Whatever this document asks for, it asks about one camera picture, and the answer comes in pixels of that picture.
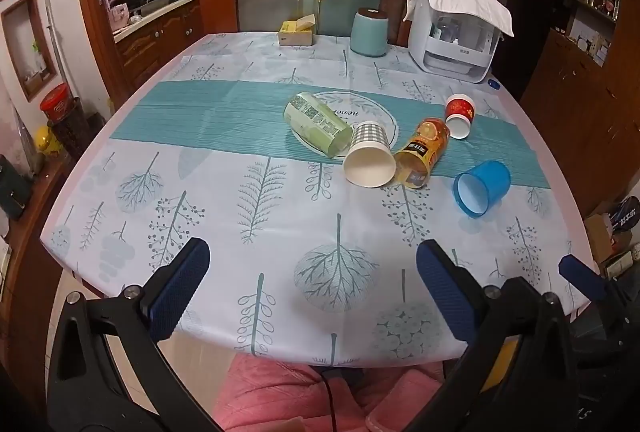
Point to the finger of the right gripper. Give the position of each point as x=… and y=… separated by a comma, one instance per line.
x=583, y=278

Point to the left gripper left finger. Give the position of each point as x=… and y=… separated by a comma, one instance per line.
x=86, y=391

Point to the yellow tissue box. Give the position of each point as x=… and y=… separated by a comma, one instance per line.
x=298, y=32

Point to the white cloth on appliance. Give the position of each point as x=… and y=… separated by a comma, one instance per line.
x=491, y=11

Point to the pink padded clothing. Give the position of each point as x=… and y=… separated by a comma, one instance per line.
x=267, y=395

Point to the red lidded bucket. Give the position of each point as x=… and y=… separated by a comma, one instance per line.
x=57, y=103

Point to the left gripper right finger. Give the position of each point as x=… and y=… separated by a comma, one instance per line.
x=517, y=372

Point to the green paper cup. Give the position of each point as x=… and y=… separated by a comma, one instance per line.
x=317, y=124

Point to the red white paper cup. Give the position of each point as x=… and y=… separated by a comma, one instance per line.
x=459, y=115

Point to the tree patterned tablecloth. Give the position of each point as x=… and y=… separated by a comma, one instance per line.
x=306, y=267

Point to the small blue cap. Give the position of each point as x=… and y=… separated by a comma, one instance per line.
x=494, y=84

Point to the blue plastic cup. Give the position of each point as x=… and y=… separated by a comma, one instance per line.
x=478, y=189

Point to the orange yellow paper cup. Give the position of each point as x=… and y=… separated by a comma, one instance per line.
x=416, y=160

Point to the grey checked paper cup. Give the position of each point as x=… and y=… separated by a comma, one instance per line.
x=369, y=162

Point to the teal canister brown lid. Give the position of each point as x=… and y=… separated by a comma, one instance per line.
x=369, y=32

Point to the white countertop appliance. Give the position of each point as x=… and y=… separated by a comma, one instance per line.
x=456, y=46

